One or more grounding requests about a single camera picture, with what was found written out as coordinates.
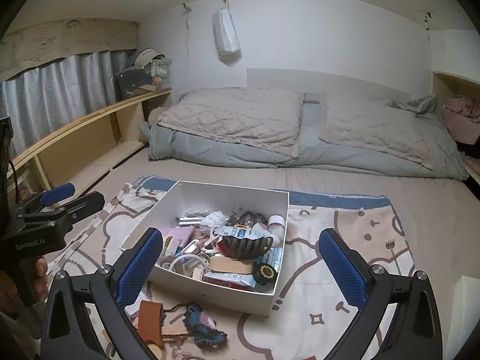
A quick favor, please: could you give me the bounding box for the brown leather strap sleeve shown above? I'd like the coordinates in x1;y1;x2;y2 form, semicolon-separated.
137;301;166;349

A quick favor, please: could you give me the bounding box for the grey beige quilt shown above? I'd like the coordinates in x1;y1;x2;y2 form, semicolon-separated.
138;87;469;181

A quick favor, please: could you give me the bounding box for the red medicine box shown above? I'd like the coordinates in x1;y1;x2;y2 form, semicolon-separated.
202;272;256;290

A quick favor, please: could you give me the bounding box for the grey curtain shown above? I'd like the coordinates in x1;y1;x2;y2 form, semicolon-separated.
1;50;131;158

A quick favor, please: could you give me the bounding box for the brown claw hair clip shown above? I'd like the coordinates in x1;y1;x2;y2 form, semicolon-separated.
217;236;273;260

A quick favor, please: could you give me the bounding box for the light wooden oval board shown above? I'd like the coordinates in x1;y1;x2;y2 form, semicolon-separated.
209;255;253;275

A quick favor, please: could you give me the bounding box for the white shoe box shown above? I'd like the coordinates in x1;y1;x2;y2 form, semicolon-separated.
121;181;290;316

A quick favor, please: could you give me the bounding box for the wooden bedside shelf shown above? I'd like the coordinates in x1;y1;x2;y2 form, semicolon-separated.
13;88;172;197

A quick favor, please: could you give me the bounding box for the person left hand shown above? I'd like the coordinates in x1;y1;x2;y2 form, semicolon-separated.
0;256;49;319

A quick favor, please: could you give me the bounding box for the blue white medicine sachet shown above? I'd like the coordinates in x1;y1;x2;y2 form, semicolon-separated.
215;226;264;240

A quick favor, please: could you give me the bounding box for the white paper bag on wall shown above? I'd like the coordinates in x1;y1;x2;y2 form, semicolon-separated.
212;8;241;57

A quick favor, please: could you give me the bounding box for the round black tin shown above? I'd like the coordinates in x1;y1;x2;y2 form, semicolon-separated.
252;262;278;285

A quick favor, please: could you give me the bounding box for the dark crochet yarn piece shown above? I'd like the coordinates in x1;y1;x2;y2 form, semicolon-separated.
183;302;228;350

